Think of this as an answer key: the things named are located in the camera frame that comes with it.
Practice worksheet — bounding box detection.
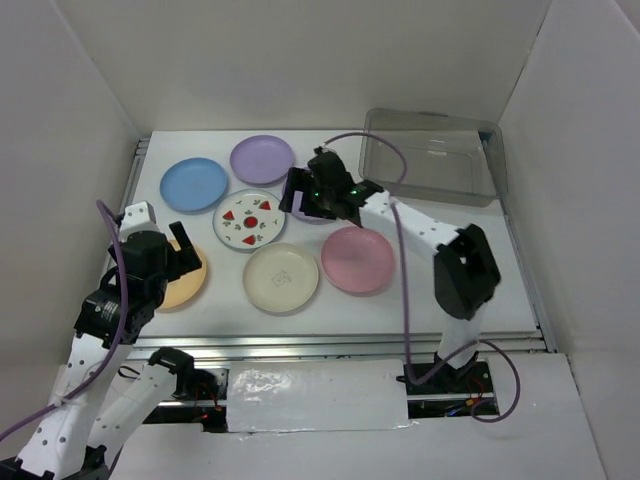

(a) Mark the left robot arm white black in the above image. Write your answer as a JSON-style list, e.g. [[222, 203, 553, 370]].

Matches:
[[1, 222, 202, 479]]

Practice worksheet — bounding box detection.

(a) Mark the blue plate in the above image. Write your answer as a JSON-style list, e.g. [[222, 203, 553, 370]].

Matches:
[[159, 157, 228, 213]]

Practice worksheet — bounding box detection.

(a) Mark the purple plate rear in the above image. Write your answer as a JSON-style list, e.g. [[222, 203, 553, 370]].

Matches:
[[229, 135, 296, 185]]

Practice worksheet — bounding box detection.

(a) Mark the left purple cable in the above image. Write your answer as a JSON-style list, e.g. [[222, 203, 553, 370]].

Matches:
[[0, 199, 126, 446]]

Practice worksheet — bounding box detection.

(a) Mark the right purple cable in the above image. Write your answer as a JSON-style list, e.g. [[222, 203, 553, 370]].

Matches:
[[322, 130, 522, 425]]

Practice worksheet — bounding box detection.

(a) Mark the orange plate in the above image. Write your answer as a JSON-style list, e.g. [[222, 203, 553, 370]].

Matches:
[[158, 245, 208, 311]]

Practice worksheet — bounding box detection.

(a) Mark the purple plate front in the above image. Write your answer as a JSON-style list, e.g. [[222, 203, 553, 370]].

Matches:
[[290, 191, 331, 225]]

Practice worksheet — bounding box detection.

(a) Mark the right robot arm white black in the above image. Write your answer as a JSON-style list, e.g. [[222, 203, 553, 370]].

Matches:
[[279, 147, 501, 392]]

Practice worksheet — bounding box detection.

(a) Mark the purple cable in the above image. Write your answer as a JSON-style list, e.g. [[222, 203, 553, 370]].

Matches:
[[322, 130, 522, 425], [0, 199, 126, 446]]

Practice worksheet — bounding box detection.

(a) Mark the cream plate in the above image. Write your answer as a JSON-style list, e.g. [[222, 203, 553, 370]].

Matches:
[[242, 242, 319, 314]]

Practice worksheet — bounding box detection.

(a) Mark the white foil cover panel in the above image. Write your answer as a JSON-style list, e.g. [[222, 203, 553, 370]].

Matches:
[[226, 360, 409, 433]]

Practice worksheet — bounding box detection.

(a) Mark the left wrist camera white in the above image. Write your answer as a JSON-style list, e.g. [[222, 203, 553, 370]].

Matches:
[[119, 201, 159, 241]]

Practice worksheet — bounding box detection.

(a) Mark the aluminium frame rail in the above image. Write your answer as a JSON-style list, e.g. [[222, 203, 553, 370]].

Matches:
[[130, 131, 546, 362]]

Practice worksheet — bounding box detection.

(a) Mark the clear plastic bin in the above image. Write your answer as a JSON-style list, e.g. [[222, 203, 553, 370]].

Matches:
[[359, 108, 508, 207]]

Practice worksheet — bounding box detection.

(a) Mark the white watermelon pattern plate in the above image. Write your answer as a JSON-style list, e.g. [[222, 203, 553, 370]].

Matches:
[[212, 189, 286, 251]]

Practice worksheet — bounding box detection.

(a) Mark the purple plate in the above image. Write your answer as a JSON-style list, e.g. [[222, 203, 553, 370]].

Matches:
[[229, 135, 296, 185], [290, 191, 331, 225]]

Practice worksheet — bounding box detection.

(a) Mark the pink plate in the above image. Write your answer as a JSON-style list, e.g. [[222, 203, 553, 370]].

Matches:
[[320, 227, 395, 295]]

